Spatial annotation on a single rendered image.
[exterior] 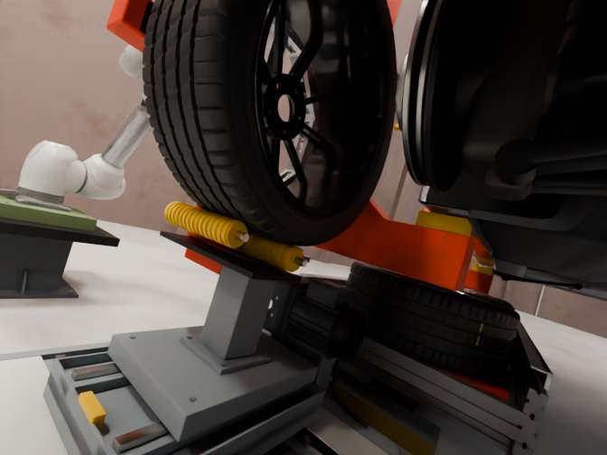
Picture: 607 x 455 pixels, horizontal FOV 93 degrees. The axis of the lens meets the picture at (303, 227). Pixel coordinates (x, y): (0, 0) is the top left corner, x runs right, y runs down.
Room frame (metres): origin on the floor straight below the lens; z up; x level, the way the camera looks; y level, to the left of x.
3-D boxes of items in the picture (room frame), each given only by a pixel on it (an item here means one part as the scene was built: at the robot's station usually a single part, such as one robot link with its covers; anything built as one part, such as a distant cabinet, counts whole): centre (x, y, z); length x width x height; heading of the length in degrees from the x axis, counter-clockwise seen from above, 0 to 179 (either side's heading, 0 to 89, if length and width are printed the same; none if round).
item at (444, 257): (1.02, -0.29, 0.69); 0.52 x 0.17 x 0.35; 54
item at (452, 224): (0.92, -0.43, 0.71); 0.14 x 0.14 x 0.05; 54
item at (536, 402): (1.74, -1.43, 0.28); 2.47 x 0.06 x 0.22; 144
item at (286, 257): (0.71, 0.09, 0.49); 0.29 x 0.06 x 0.06; 54
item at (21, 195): (1.23, 1.13, 0.38); 0.22 x 0.18 x 0.06; 149
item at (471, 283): (2.58, -1.43, 0.69); 0.52 x 0.17 x 0.35; 54
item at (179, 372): (0.71, 0.09, 0.32); 0.40 x 0.30 x 0.28; 144
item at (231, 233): (0.66, 0.22, 0.51); 0.29 x 0.06 x 0.06; 54
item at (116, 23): (0.55, 0.41, 0.85); 0.09 x 0.08 x 0.07; 144
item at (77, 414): (0.69, 0.11, 0.13); 0.50 x 0.36 x 0.10; 144
